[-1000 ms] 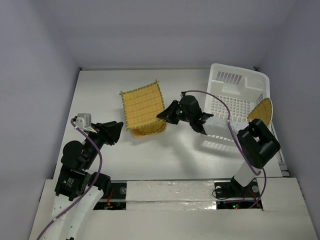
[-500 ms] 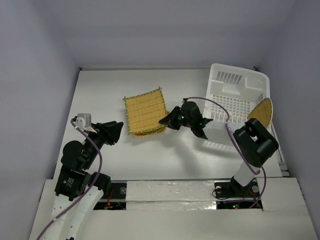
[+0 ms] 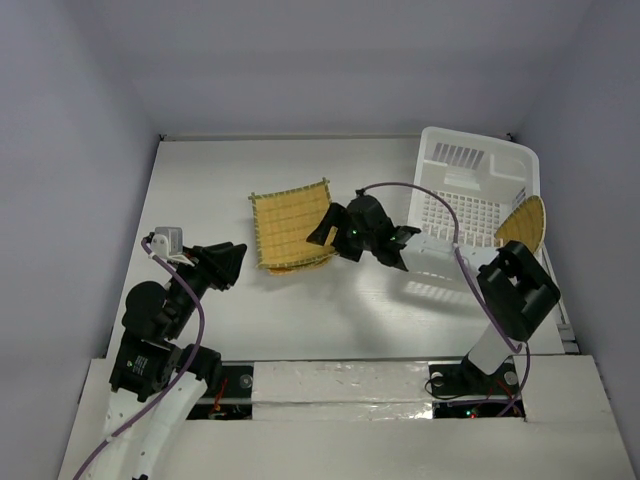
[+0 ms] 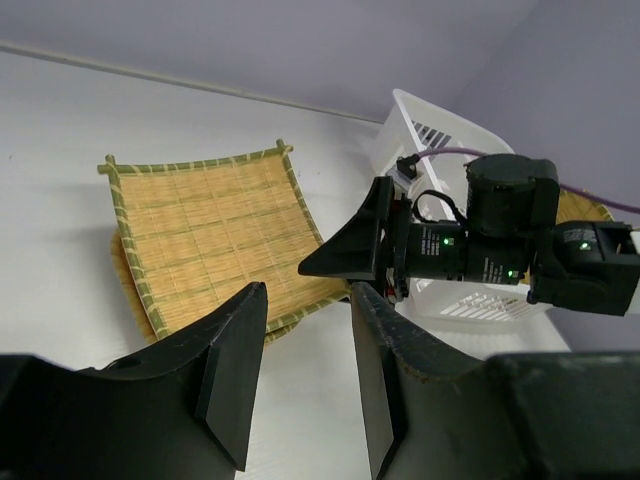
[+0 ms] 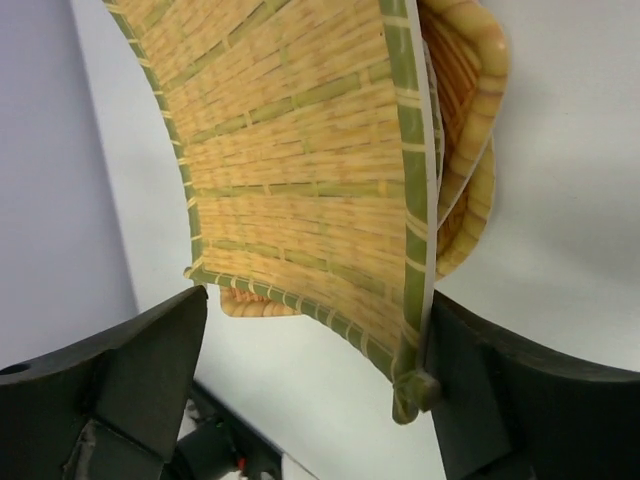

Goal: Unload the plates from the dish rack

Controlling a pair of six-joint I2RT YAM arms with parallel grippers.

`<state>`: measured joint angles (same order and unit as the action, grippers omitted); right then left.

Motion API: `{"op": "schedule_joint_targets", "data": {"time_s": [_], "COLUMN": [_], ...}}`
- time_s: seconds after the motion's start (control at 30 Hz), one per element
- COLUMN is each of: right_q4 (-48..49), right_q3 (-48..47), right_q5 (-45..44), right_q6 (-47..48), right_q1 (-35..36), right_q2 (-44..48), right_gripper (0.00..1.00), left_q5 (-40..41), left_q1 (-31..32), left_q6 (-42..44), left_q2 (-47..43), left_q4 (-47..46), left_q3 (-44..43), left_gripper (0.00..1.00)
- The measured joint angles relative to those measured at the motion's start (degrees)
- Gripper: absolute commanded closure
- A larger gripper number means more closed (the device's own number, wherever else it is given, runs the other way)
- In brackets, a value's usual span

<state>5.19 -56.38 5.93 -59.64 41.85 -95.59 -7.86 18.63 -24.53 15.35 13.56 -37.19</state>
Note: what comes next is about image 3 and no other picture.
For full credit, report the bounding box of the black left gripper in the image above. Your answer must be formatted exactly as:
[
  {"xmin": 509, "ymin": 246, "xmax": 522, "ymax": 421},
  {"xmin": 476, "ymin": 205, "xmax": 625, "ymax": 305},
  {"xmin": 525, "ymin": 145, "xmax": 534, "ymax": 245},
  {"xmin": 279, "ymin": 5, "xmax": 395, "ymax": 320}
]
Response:
[{"xmin": 166, "ymin": 239, "xmax": 247, "ymax": 335}]

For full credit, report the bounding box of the yellow square bamboo mat plate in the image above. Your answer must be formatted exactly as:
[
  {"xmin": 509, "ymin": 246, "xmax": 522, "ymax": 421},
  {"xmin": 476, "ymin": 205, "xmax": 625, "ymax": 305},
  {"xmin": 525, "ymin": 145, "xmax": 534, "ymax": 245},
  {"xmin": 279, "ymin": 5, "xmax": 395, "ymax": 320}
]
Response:
[{"xmin": 249, "ymin": 179, "xmax": 334, "ymax": 270}]

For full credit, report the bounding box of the orange square woven plate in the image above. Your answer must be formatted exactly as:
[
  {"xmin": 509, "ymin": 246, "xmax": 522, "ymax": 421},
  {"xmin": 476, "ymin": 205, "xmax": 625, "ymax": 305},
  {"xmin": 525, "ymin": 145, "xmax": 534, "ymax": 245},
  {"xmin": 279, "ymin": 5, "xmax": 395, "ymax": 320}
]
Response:
[{"xmin": 266, "ymin": 254, "xmax": 333, "ymax": 276}]

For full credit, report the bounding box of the yellow fan-shaped woven plate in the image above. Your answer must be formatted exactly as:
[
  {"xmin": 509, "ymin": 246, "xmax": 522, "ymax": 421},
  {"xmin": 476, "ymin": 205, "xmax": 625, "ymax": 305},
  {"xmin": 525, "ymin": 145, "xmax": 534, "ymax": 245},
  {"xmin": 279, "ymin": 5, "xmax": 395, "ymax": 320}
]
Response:
[{"xmin": 494, "ymin": 195, "xmax": 547, "ymax": 254}]

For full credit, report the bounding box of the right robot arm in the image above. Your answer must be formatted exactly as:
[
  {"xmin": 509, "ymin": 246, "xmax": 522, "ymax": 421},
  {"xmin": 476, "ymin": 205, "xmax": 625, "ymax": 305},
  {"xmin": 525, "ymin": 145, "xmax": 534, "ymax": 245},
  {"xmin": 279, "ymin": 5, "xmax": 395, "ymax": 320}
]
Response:
[{"xmin": 307, "ymin": 188, "xmax": 561, "ymax": 401}]

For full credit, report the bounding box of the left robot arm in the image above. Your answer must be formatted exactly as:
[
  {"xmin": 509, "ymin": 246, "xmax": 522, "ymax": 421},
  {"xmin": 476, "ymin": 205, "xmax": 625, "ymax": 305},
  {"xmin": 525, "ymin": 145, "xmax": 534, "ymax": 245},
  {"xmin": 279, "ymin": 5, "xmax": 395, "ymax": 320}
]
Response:
[{"xmin": 88, "ymin": 233, "xmax": 247, "ymax": 479}]

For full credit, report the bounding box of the white plastic dish rack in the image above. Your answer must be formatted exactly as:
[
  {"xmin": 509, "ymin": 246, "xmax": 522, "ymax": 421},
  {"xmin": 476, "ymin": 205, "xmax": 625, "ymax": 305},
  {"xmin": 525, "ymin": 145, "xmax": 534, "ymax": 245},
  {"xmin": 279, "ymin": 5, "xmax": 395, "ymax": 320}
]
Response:
[{"xmin": 405, "ymin": 126, "xmax": 541, "ymax": 279}]

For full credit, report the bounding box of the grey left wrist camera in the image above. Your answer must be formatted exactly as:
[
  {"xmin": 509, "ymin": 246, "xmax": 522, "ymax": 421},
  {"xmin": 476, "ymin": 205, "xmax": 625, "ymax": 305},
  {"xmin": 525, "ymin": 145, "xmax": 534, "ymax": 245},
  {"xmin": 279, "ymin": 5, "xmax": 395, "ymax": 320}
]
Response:
[{"xmin": 149, "ymin": 226, "xmax": 190, "ymax": 264}]

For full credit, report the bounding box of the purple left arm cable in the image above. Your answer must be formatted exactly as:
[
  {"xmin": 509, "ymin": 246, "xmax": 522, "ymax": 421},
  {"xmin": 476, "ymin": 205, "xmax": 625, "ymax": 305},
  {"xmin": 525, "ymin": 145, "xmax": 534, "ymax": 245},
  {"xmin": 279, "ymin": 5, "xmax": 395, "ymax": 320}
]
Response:
[{"xmin": 72, "ymin": 234, "xmax": 206, "ymax": 480}]

